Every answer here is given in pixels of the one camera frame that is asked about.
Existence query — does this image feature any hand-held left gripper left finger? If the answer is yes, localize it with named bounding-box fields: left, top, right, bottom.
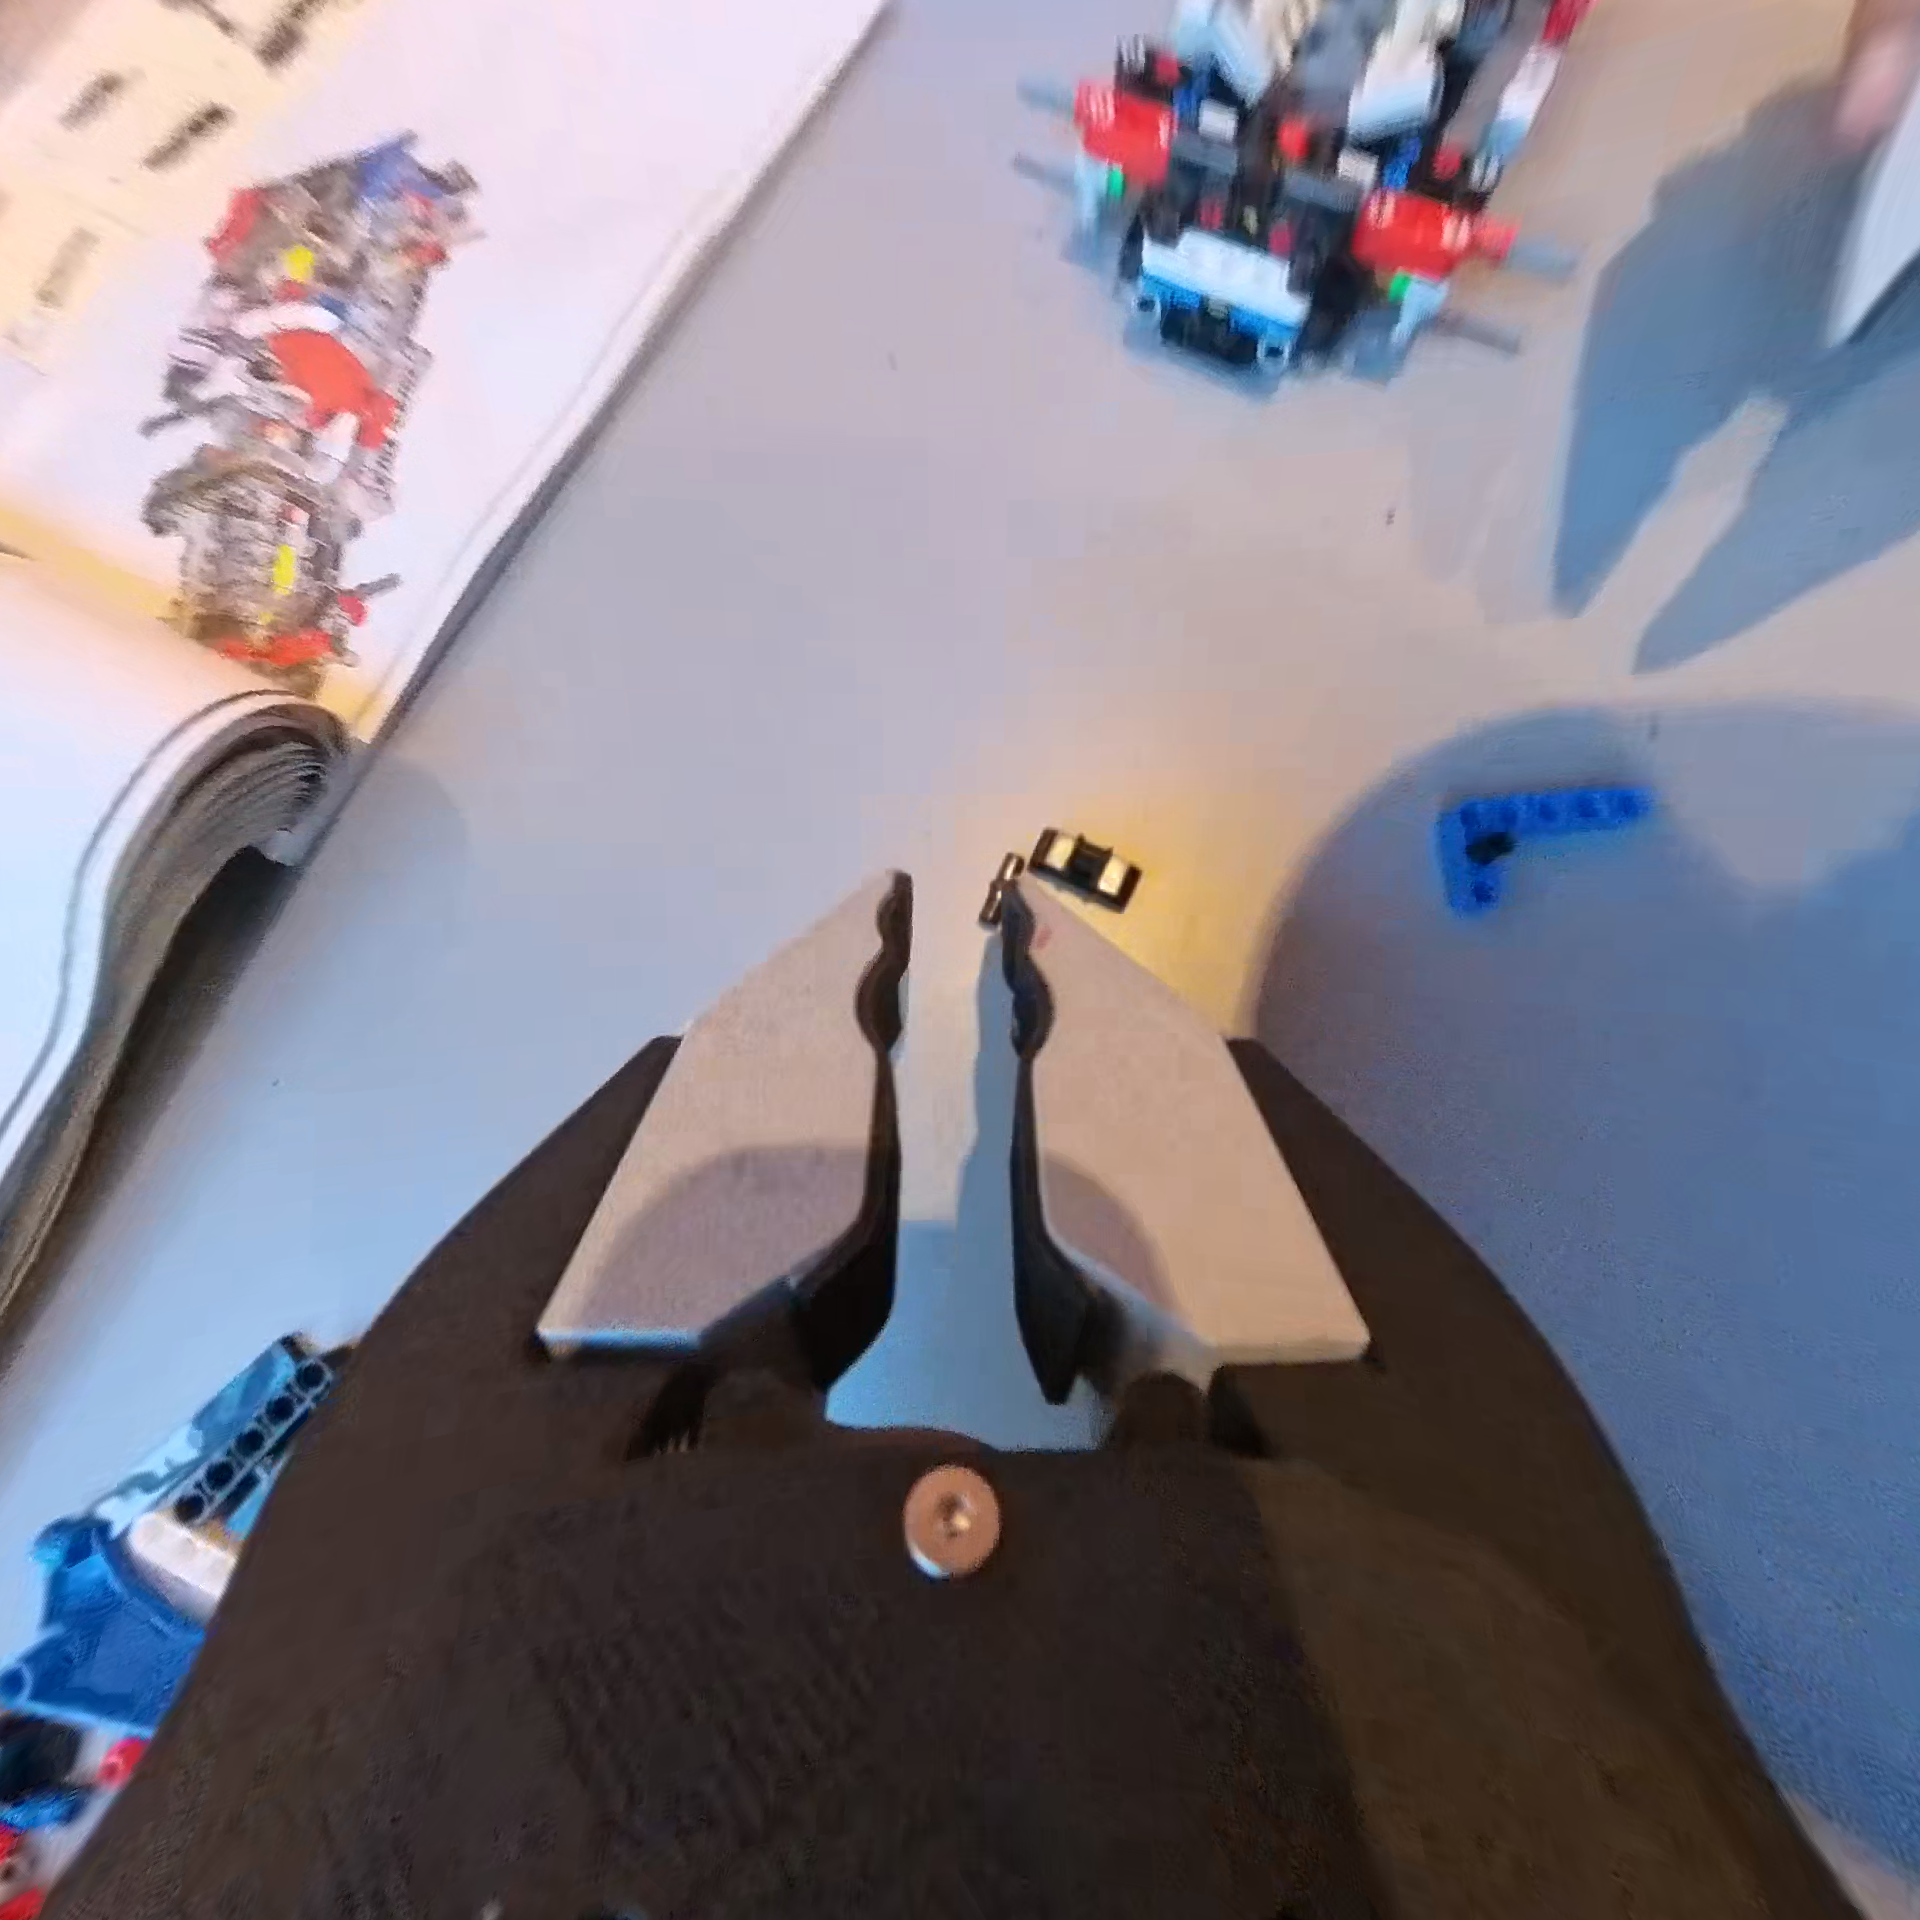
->
left=538, top=871, right=914, bottom=1390

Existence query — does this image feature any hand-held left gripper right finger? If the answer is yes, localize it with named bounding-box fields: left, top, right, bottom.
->
left=996, top=886, right=1371, bottom=1409

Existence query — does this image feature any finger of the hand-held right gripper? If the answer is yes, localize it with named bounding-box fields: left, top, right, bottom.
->
left=1825, top=137, right=1920, bottom=350

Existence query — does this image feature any blue angled beam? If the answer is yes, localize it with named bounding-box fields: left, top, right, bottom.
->
left=1436, top=785, right=1657, bottom=919

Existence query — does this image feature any brick car chassis model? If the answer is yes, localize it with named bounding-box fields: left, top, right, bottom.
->
left=1014, top=0, right=1579, bottom=395

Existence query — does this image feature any black angled connector piece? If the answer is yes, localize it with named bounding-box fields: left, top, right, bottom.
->
left=1032, top=828, right=1145, bottom=913

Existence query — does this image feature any pile of loose bricks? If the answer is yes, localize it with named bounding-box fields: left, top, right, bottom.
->
left=0, top=1332, right=351, bottom=1896

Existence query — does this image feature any building instruction booklet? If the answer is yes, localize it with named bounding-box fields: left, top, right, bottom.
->
left=0, top=0, right=897, bottom=1314

